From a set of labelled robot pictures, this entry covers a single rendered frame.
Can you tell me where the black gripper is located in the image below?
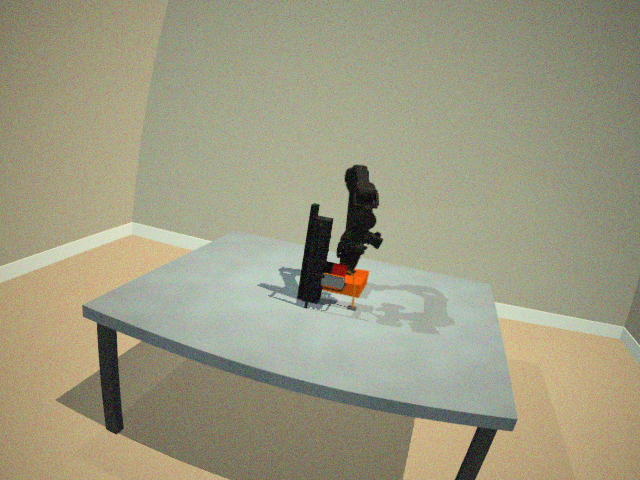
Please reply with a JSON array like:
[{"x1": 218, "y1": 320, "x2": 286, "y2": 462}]
[{"x1": 344, "y1": 221, "x2": 370, "y2": 270}]

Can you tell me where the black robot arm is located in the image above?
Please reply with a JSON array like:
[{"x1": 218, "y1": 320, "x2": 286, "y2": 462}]
[{"x1": 336, "y1": 165, "x2": 383, "y2": 274}]

